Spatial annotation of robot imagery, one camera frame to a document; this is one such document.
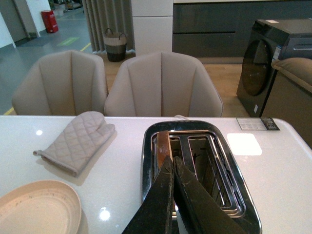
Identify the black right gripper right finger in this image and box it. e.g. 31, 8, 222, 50
174, 156, 245, 234

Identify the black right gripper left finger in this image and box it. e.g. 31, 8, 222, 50
123, 156, 174, 234

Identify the brown bread slice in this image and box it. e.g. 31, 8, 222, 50
156, 130, 174, 213

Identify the chrome two-slot toaster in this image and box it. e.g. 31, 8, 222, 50
141, 120, 262, 234

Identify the beige round plate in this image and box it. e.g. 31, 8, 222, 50
0, 180, 82, 234

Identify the grey quilted oven mitt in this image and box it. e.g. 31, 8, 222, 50
33, 111, 115, 177

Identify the dark label card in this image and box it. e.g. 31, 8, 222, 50
236, 117, 280, 131

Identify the beige chair right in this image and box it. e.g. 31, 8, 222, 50
104, 52, 223, 117

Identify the beige chair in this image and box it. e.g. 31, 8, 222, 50
104, 52, 223, 117
12, 50, 108, 116

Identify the beige sofa armrest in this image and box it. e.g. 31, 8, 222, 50
262, 58, 312, 147

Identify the beige chair left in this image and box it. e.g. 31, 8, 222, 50
12, 50, 108, 116

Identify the woven laundry basket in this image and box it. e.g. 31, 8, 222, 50
103, 28, 127, 62

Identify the grey kitchen counter cabinet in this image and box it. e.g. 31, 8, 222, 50
173, 0, 312, 58

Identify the dark front-load washing machine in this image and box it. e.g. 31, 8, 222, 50
236, 19, 312, 118

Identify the white pillar cabinet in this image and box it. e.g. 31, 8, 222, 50
131, 0, 173, 56

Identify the grey pleated curtain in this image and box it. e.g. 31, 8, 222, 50
82, 0, 135, 52

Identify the red fire cabinet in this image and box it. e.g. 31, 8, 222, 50
41, 10, 59, 33

